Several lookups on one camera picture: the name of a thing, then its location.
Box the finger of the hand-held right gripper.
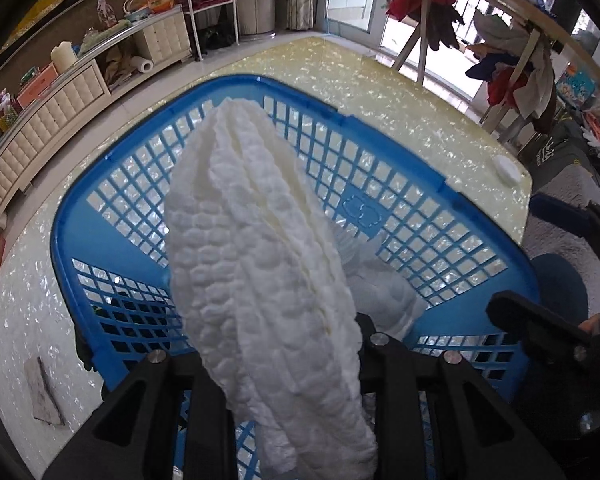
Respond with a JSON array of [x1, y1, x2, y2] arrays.
[[486, 291, 598, 348], [527, 192, 600, 281]]

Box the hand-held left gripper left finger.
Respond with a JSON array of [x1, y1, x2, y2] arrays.
[[42, 350, 231, 480]]

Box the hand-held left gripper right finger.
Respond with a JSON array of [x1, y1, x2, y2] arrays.
[[355, 312, 568, 480]]

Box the white waffle towel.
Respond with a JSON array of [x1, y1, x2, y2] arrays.
[[164, 97, 381, 480], [330, 225, 428, 341]]

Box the blue plastic laundry basket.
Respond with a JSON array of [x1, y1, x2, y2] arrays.
[[50, 74, 541, 480]]

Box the grey plush sofa cover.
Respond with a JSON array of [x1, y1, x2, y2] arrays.
[[522, 160, 600, 261]]

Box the white round lid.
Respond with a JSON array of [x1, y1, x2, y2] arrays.
[[491, 155, 522, 182]]

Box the mixed hanging garments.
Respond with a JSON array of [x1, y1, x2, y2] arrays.
[[465, 10, 563, 133]]

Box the grey stained rag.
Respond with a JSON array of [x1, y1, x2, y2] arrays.
[[24, 356, 66, 427]]

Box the wooden clothes drying rack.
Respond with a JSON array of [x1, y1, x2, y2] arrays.
[[390, 0, 600, 146]]

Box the red hanging garments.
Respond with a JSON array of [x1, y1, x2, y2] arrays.
[[385, 0, 466, 51]]

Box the cream padded tv cabinet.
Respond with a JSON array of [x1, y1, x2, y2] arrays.
[[0, 5, 193, 228]]

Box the pink storage box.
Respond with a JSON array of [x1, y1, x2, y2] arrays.
[[17, 64, 61, 108]]

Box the cream paper towel pack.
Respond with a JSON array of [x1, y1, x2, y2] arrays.
[[50, 42, 77, 75]]

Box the green folded cloth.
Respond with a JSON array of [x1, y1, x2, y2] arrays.
[[80, 19, 133, 53]]

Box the white metal shelf rack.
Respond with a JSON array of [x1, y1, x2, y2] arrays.
[[161, 0, 241, 61]]

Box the black television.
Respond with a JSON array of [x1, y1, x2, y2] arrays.
[[0, 0, 121, 86]]

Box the patterned gift bag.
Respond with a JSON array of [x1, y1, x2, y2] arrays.
[[96, 0, 118, 28]]

